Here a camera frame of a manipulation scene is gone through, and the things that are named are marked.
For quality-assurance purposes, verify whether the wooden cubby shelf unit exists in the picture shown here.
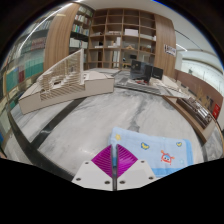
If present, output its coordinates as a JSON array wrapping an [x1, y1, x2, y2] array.
[[86, 7, 158, 70]]

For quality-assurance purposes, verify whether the cream slatted architectural model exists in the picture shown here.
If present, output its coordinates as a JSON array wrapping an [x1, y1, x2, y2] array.
[[18, 48, 116, 115]]

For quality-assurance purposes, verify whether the glass-fronted shelf unit with books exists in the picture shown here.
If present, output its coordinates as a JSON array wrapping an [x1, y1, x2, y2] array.
[[0, 18, 47, 153]]

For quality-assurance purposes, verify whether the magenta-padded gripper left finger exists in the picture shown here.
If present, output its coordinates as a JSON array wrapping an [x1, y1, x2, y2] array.
[[71, 144, 115, 192]]

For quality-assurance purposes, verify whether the white wall sign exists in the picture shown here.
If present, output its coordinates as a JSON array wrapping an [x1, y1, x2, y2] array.
[[163, 43, 177, 58]]

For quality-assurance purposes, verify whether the brown building model on wooden board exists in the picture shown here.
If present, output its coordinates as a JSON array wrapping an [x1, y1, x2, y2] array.
[[162, 94, 218, 145]]

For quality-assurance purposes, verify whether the black box model on grey base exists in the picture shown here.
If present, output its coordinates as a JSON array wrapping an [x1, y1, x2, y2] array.
[[114, 59, 165, 95]]

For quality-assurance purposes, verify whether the dark shelf unit with books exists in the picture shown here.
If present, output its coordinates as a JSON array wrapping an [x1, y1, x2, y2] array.
[[68, 3, 96, 56]]

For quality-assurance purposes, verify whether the red cabinet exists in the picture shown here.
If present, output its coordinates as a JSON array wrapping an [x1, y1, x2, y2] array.
[[211, 102, 222, 121]]

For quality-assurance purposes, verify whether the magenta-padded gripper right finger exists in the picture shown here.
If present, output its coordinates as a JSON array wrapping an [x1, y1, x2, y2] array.
[[114, 143, 158, 192]]

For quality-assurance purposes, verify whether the light blue cartoon-print towel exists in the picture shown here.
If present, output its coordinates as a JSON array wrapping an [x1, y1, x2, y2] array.
[[108, 126, 195, 179]]

